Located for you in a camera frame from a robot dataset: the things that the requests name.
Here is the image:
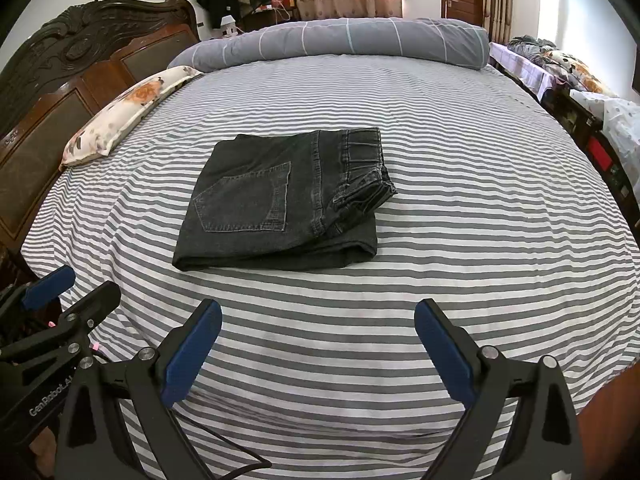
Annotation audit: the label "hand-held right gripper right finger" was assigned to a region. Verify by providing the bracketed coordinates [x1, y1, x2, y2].
[414, 298, 586, 480]

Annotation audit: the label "cluttered side table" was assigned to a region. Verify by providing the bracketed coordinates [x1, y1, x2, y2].
[240, 0, 301, 31]

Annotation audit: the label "dark wooden side cabinet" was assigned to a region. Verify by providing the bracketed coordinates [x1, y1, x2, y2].
[542, 90, 640, 211]

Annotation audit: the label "grey white striped bedsheet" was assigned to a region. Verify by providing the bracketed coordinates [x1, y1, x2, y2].
[20, 55, 628, 480]

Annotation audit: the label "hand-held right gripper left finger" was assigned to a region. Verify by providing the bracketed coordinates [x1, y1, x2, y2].
[54, 298, 223, 480]

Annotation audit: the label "floral pillow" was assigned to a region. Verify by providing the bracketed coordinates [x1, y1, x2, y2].
[59, 65, 203, 170]

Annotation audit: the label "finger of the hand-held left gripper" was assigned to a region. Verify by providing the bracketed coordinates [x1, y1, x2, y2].
[30, 280, 122, 377]
[0, 265, 77, 326]

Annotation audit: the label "floral blanket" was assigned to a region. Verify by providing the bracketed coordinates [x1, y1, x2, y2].
[507, 35, 616, 98]

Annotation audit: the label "carved wooden headboard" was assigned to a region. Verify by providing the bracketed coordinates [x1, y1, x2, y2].
[0, 0, 201, 281]

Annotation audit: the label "white dotted cloth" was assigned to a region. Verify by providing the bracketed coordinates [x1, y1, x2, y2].
[570, 89, 640, 171]

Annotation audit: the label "grey rolled duvet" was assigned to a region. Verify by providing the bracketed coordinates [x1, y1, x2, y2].
[166, 17, 490, 73]

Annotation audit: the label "pale checked cloth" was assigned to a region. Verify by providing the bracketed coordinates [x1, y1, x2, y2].
[489, 42, 556, 101]

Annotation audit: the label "beige patterned curtain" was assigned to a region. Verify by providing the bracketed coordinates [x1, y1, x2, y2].
[482, 0, 514, 46]

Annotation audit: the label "black denim pants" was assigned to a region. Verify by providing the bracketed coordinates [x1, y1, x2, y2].
[171, 128, 398, 272]

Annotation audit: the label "black cable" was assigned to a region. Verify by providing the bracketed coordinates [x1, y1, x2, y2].
[172, 410, 273, 480]

